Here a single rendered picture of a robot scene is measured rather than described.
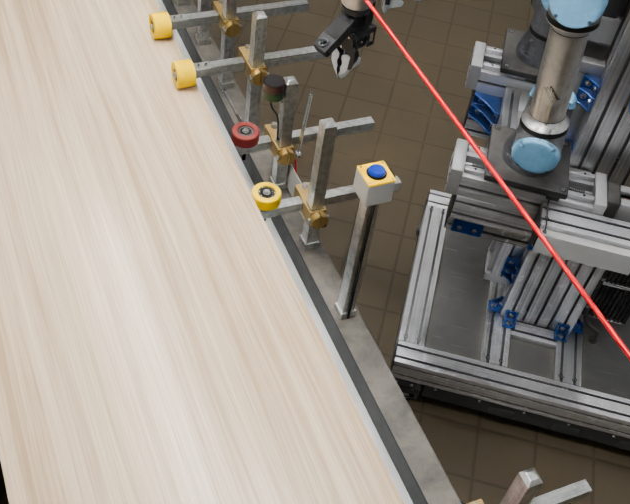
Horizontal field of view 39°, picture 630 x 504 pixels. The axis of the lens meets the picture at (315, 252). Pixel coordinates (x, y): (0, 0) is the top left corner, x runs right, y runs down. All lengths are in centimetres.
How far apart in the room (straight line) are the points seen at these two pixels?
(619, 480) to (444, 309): 81
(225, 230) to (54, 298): 46
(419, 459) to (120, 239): 91
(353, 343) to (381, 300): 103
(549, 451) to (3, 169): 196
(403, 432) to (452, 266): 116
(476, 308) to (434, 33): 198
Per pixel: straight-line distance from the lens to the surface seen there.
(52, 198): 239
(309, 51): 280
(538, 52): 280
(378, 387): 229
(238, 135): 255
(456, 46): 470
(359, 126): 272
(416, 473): 218
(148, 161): 247
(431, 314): 310
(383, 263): 349
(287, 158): 258
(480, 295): 321
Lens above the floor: 259
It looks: 48 degrees down
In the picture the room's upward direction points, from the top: 10 degrees clockwise
